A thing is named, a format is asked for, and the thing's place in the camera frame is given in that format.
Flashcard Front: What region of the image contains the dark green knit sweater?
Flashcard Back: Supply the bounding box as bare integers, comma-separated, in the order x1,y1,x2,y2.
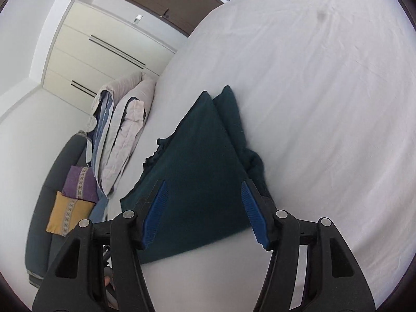
121,86,270,264

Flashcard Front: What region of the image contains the person's left hand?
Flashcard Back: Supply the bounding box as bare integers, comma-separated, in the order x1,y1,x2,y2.
104,275,114,291

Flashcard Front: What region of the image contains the blue bed sheet edge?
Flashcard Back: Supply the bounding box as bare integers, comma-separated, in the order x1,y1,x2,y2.
89,197,109,224

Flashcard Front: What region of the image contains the purple patterned cushion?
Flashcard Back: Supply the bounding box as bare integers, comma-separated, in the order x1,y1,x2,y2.
61,166,99,204

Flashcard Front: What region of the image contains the yellow patterned cushion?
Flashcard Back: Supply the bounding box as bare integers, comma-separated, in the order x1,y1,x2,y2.
46,192,95,237

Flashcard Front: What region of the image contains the dark grey sofa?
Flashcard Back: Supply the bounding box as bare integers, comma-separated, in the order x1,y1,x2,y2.
25,131,89,288

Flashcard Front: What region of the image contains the white bed sheet mattress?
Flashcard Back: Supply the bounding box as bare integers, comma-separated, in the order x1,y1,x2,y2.
108,0,415,305

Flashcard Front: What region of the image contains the cream wardrobe with black handles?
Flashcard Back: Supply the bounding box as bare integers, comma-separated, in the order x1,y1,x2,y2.
45,2,175,96

